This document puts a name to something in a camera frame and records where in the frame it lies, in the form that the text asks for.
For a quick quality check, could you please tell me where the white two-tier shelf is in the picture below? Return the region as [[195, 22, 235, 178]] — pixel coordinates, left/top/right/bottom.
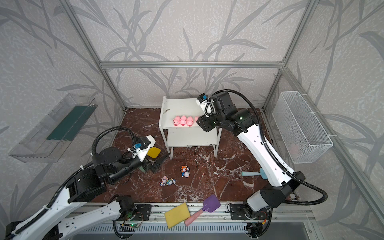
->
[[159, 96, 222, 159]]

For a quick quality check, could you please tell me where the clear plastic wall bin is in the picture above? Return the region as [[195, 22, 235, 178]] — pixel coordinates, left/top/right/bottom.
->
[[9, 94, 98, 163]]

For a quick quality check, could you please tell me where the purple pink toy shovel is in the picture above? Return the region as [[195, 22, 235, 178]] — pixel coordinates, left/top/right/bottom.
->
[[184, 195, 221, 227]]

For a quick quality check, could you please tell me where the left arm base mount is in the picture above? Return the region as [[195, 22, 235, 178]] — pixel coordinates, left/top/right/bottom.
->
[[116, 195, 152, 221]]

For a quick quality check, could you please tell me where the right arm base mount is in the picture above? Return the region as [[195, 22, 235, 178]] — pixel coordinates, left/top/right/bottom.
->
[[227, 203, 271, 222]]

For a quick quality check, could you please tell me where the light blue toy shovel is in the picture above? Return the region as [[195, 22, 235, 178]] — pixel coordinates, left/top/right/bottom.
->
[[241, 168, 268, 180]]

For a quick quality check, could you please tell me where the white wire mesh basket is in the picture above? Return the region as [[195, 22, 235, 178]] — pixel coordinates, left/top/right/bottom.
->
[[272, 91, 333, 164]]

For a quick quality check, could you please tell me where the teal Doraemon figure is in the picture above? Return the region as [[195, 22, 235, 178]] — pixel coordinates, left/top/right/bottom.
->
[[167, 179, 176, 186]]

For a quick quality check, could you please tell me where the pink toy in basket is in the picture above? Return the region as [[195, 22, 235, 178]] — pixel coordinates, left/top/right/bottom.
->
[[288, 144, 301, 160]]

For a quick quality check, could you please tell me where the yellow toy shovel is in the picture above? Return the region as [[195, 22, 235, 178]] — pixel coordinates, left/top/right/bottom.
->
[[147, 147, 161, 159]]

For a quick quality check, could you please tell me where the yellow sponge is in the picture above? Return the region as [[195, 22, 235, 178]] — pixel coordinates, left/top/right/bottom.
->
[[165, 203, 191, 229]]

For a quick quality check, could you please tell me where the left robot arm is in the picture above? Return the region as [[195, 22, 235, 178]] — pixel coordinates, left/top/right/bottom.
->
[[5, 126, 169, 240]]

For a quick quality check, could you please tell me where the pink hooded Doraemon figure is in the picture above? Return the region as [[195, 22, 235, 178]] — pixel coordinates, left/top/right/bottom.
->
[[160, 176, 169, 187]]

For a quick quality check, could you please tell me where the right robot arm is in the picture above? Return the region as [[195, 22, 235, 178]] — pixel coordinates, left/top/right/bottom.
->
[[196, 89, 328, 215]]

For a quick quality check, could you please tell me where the white sheep Doraemon figure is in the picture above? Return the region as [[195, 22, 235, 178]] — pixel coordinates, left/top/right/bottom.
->
[[182, 172, 190, 178]]

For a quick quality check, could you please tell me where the green circuit board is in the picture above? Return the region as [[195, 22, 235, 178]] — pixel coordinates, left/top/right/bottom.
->
[[121, 223, 142, 232]]

